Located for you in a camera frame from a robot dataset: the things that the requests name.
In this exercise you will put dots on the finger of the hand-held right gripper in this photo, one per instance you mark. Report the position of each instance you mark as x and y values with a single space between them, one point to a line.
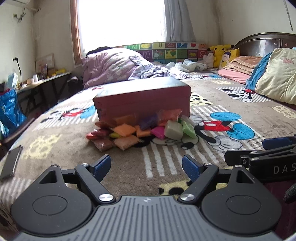
277 142
235 157

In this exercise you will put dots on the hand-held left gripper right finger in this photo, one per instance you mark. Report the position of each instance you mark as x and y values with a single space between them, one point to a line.
190 168

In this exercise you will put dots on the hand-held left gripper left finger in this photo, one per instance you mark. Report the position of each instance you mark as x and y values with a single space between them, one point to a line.
101 167

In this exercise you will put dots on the pile of coloured clay packets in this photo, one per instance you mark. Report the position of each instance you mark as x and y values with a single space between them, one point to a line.
143 133

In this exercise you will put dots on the pink cardboard box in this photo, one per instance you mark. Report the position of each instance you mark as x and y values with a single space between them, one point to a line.
143 109

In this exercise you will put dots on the dark printed box lid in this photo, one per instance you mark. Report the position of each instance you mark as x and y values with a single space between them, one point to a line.
143 87

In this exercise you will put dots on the person's right hand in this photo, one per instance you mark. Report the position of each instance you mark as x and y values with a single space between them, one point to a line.
291 194

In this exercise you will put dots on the dark red clothing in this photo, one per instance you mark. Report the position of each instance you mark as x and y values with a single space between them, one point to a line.
275 208

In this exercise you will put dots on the cream quilt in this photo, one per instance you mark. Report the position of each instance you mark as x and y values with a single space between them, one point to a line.
277 74

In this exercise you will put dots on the blue towel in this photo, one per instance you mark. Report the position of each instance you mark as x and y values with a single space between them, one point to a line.
256 74

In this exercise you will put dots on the pink pillow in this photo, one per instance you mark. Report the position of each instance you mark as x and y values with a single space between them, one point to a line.
233 75

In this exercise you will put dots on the beige patterned blanket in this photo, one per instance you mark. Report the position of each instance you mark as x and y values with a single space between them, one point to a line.
242 63

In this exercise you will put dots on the black smartphone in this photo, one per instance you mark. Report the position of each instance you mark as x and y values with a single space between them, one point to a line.
10 163

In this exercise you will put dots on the dark wooden footboard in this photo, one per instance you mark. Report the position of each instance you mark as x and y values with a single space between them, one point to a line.
16 133

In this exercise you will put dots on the yellow cartoon pillow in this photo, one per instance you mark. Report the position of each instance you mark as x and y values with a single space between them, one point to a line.
227 58

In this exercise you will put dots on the dark wooden headboard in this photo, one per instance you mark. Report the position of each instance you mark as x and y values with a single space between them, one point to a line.
261 44

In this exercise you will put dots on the dark desk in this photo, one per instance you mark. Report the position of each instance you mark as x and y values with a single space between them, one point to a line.
44 85

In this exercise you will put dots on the white plush toy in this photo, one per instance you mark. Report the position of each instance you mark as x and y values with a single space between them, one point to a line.
208 60

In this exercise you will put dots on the purple quilt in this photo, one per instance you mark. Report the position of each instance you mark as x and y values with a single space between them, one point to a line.
111 66

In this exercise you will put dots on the white plastic bags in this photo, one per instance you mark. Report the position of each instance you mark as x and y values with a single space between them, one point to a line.
185 66

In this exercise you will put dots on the yellow boxes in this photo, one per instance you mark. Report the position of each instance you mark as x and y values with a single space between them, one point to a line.
56 72

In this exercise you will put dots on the yellow plush toy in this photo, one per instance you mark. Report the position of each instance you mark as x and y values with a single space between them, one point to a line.
219 52

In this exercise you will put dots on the blue plastic bag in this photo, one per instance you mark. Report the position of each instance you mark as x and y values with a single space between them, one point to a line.
10 111

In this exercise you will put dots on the window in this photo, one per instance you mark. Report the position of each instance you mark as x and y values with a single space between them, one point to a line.
120 23

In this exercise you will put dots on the grey curtain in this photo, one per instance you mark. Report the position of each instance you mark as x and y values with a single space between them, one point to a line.
178 19

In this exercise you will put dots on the white air conditioner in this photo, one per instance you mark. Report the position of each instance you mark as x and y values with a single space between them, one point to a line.
22 3

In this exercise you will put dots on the colourful foam wall mat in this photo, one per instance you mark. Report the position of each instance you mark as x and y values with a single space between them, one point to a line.
171 52

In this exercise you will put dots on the picture frame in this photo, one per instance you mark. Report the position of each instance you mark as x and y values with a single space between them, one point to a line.
45 63

